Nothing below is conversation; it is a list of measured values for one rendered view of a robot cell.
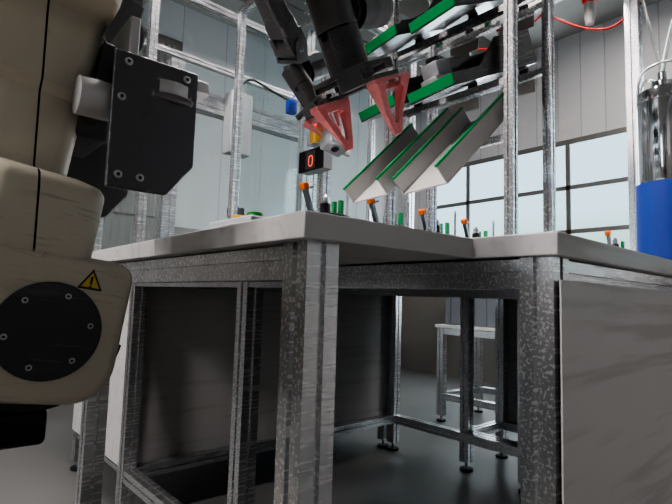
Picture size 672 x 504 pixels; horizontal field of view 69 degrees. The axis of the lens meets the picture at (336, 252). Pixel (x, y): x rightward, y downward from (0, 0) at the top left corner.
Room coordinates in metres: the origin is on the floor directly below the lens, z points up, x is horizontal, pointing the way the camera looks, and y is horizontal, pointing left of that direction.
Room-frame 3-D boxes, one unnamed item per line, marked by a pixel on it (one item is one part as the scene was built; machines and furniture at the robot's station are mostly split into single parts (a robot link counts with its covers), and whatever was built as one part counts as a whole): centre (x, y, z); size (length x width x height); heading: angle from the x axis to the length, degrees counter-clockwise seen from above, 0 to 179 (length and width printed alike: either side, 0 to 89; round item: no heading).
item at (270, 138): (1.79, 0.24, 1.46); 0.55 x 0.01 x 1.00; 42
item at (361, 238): (1.07, 0.05, 0.84); 0.90 x 0.70 x 0.03; 40
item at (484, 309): (3.16, -1.08, 0.73); 0.62 x 0.42 x 0.23; 42
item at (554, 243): (1.63, -0.30, 0.85); 1.50 x 1.41 x 0.03; 42
